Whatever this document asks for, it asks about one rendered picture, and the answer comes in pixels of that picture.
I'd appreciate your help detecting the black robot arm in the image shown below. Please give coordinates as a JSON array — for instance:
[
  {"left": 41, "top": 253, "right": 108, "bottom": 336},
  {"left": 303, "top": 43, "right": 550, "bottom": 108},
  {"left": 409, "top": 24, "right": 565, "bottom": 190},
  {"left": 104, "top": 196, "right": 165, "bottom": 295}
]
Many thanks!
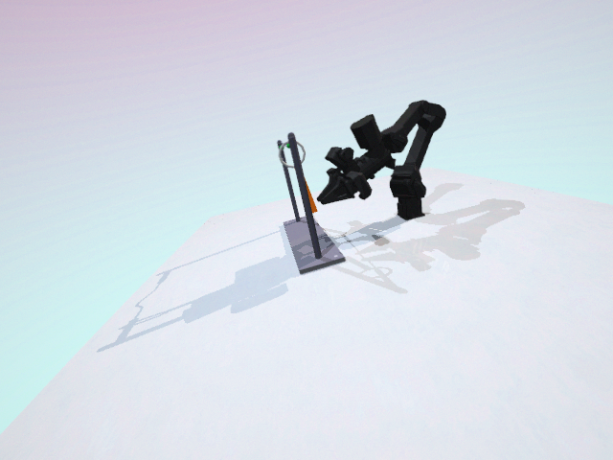
[{"left": 325, "top": 100, "right": 446, "bottom": 220}]

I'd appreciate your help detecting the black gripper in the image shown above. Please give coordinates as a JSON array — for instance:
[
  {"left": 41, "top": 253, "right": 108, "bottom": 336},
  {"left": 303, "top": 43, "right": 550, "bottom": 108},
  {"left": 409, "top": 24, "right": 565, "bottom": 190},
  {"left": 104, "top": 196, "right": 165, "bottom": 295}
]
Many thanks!
[{"left": 316, "top": 155, "right": 376, "bottom": 205}]

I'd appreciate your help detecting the orange handle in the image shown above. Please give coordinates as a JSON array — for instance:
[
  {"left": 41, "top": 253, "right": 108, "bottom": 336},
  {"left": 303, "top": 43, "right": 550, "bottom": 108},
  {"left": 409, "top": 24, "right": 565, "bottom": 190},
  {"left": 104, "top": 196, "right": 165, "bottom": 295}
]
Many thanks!
[{"left": 278, "top": 141, "right": 318, "bottom": 214}]

